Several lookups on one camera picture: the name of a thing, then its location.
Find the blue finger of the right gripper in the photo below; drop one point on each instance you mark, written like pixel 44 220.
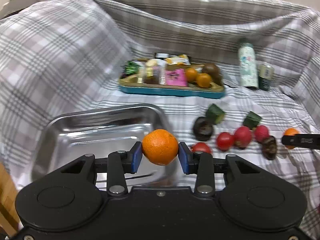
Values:
pixel 310 141

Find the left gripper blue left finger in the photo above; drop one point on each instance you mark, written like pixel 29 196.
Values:
pixel 120 163

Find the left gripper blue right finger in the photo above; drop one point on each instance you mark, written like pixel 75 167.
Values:
pixel 201 164

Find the red cherry tomato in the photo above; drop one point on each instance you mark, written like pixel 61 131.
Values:
pixel 224 141
pixel 201 147

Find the orange mandarin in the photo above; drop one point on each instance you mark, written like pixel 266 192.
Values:
pixel 291 131
pixel 160 147

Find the dark round water chestnut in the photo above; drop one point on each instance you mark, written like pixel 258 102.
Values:
pixel 202 129

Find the left red radish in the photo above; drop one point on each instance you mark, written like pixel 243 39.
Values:
pixel 242 137

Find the red radish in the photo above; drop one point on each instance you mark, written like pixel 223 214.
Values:
pixel 242 137
pixel 261 133

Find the right red radish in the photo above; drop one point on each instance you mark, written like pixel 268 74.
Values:
pixel 261 133

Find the left cucumber piece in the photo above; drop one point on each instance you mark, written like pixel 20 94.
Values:
pixel 215 114

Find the cucumber piece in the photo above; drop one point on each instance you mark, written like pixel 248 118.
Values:
pixel 252 120
pixel 215 114

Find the stainless steel tray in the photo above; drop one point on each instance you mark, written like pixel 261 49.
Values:
pixel 98 132

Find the right cucumber piece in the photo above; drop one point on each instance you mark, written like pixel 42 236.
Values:
pixel 252 120

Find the small green can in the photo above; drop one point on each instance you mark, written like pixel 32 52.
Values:
pixel 265 75

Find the right small orange in tin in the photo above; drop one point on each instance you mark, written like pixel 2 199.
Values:
pixel 203 80

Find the small orange in tin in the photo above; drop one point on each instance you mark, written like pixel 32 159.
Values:
pixel 191 74
pixel 203 80

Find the pink snack packet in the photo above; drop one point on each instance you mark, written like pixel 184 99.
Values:
pixel 176 78

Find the brown cake clear packet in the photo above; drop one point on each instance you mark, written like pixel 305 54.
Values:
pixel 154 75

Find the left small orange in tin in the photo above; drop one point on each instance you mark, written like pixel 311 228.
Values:
pixel 191 74

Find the blue gold snack tin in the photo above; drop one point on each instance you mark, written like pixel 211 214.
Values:
pixel 133 84

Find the brown kiwi fruit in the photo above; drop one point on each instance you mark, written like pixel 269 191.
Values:
pixel 214 72

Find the green foil candy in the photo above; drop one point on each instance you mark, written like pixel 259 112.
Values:
pixel 130 68

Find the plaid bed sheet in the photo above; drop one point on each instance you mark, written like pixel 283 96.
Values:
pixel 64 56

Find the white round pastry packet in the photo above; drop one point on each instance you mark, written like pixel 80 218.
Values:
pixel 155 63

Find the yellow white pastry packet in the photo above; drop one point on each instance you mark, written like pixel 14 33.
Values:
pixel 181 60

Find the white cartoon thermos bottle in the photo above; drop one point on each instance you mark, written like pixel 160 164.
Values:
pixel 248 66

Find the wooden furniture edge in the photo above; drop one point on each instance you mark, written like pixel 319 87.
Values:
pixel 9 217

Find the cardboard box in background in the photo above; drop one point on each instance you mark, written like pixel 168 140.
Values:
pixel 13 7

